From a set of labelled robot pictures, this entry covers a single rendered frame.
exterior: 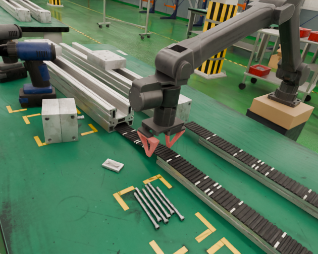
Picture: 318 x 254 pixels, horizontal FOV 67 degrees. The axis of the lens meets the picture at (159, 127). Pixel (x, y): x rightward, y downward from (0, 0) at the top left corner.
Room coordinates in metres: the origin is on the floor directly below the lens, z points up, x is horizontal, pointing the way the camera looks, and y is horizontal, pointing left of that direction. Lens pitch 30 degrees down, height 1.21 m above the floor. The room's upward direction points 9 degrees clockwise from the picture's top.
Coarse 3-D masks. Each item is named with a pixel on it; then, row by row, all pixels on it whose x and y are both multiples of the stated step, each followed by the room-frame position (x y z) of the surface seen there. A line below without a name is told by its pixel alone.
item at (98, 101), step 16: (48, 64) 0.97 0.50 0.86; (64, 64) 1.02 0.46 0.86; (64, 80) 0.88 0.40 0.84; (80, 80) 0.92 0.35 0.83; (96, 80) 0.87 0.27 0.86; (80, 96) 0.77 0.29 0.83; (96, 96) 0.73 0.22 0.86; (112, 96) 0.76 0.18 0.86; (96, 112) 0.69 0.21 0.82; (112, 112) 0.65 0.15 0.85; (128, 112) 0.70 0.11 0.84; (112, 128) 0.66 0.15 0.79
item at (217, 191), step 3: (219, 186) 0.44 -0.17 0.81; (213, 189) 0.42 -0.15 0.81; (216, 189) 0.42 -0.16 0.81; (219, 189) 0.43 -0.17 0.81; (222, 189) 0.43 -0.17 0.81; (225, 189) 0.43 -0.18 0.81; (210, 192) 0.41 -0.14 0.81; (213, 192) 0.41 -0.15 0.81; (216, 192) 0.42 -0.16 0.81; (219, 192) 0.42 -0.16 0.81; (222, 192) 0.42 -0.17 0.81; (207, 195) 0.41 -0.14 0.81; (210, 195) 0.41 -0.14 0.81; (213, 195) 0.40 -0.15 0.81; (216, 195) 0.41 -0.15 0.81; (213, 198) 0.40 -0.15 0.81
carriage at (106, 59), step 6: (90, 54) 1.08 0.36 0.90; (96, 54) 1.07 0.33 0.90; (102, 54) 1.09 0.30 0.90; (108, 54) 1.10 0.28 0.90; (114, 54) 1.12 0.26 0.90; (90, 60) 1.08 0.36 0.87; (96, 60) 1.05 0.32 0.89; (102, 60) 1.01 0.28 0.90; (108, 60) 1.01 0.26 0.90; (114, 60) 1.03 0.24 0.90; (120, 60) 1.05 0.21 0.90; (102, 66) 1.01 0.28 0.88; (108, 66) 1.01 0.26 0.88; (114, 66) 1.03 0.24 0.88; (120, 66) 1.06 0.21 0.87
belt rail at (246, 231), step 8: (160, 160) 0.52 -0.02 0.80; (168, 168) 0.50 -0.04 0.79; (176, 176) 0.48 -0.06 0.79; (184, 184) 0.46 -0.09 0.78; (192, 184) 0.44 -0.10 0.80; (192, 192) 0.44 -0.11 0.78; (200, 192) 0.42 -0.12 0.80; (208, 200) 0.41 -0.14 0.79; (216, 208) 0.39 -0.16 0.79; (224, 216) 0.37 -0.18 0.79; (232, 216) 0.36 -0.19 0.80; (232, 224) 0.36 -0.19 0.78; (240, 224) 0.35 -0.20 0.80; (248, 232) 0.34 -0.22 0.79; (256, 240) 0.32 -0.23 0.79; (264, 248) 0.31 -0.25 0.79; (272, 248) 0.30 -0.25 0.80
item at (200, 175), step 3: (201, 171) 0.48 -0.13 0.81; (195, 174) 0.47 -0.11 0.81; (198, 174) 0.47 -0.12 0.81; (201, 174) 0.47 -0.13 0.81; (204, 174) 0.47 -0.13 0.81; (192, 177) 0.45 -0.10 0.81; (195, 177) 0.46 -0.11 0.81; (198, 177) 0.46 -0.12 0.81; (201, 177) 0.46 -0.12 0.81; (189, 180) 0.44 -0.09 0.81; (192, 180) 0.44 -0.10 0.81; (195, 180) 0.44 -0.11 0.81; (198, 180) 0.45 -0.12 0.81
